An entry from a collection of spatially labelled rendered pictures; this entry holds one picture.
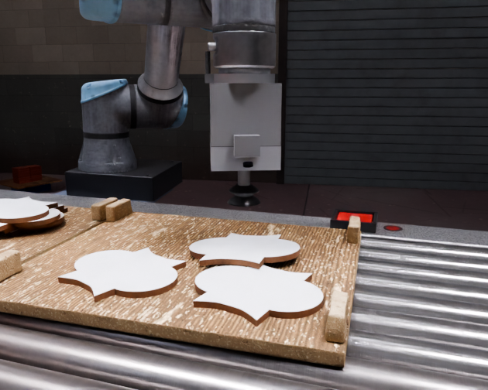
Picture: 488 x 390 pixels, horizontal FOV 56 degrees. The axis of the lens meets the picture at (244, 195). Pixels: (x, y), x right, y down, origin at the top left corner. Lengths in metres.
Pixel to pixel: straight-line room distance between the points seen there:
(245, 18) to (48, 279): 0.37
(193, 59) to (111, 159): 4.39
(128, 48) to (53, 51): 0.95
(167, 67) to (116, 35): 4.76
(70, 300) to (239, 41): 0.34
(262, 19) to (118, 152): 0.76
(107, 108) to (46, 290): 0.73
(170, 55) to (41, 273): 0.67
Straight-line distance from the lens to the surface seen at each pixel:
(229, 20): 0.55
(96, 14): 0.64
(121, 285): 0.53
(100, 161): 1.23
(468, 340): 0.53
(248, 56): 0.54
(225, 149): 0.55
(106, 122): 1.23
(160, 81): 1.18
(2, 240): 0.77
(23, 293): 0.57
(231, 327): 0.45
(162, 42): 1.12
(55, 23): 6.28
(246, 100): 0.55
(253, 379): 0.42
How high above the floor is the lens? 1.16
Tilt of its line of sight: 14 degrees down
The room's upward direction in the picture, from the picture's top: straight up
